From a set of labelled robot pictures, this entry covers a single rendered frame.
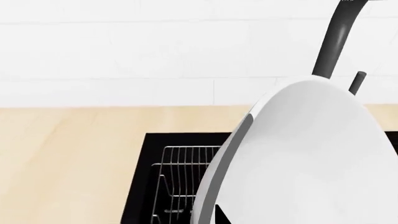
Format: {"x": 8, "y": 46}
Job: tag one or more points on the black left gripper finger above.
{"x": 222, "y": 217}

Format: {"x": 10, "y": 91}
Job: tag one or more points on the dark grey faucet lever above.
{"x": 357, "y": 82}

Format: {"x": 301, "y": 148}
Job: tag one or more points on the black kitchen sink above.
{"x": 146, "y": 177}

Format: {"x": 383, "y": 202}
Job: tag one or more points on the dark grey curved faucet spout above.
{"x": 337, "y": 39}

